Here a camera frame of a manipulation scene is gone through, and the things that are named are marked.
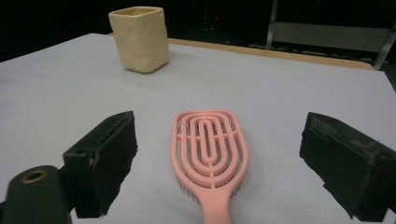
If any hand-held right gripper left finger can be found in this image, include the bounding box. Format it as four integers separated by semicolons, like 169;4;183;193
63;110;138;219

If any pink hairbrush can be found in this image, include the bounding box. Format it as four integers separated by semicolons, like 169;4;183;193
170;109;250;224

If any cream square cup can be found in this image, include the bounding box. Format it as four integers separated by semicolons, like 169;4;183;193
107;7;171;75

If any grey metal stand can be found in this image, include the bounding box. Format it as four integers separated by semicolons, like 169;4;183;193
265;0;396;71

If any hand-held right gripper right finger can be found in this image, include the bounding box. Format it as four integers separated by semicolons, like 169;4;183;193
299;111;396;223

